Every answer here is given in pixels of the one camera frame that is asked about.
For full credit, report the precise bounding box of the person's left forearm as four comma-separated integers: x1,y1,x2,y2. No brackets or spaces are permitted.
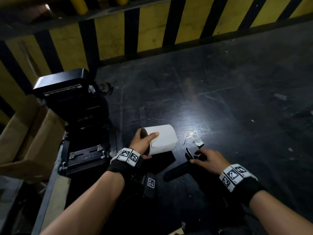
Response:
40,170,125,235

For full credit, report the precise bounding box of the black roll spindle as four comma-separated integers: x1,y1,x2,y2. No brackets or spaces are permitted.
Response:
163,148,209,183

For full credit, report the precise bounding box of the person's right hand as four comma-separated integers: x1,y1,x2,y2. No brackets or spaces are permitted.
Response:
190,148,232,175

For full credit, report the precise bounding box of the brown cardboard box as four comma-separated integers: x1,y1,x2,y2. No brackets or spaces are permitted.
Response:
0,105,65,180

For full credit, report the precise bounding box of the black wristband with marker tags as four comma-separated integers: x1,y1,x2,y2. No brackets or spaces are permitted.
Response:
107,147,144,179
219,164,266,207

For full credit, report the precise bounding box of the black label printer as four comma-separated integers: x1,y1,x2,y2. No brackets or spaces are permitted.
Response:
33,68,118,178

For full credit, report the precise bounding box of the white label paper roll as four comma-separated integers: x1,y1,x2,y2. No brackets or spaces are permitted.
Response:
141,124,178,156

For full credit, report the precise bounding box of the person's left hand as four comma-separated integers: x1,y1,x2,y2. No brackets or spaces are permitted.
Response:
129,128,160,159

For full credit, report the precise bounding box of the yellow black striped barrier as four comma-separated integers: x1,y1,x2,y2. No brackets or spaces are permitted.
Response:
0,0,313,125

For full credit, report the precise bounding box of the person's right forearm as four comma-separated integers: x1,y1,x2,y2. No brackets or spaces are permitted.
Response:
248,190,313,235

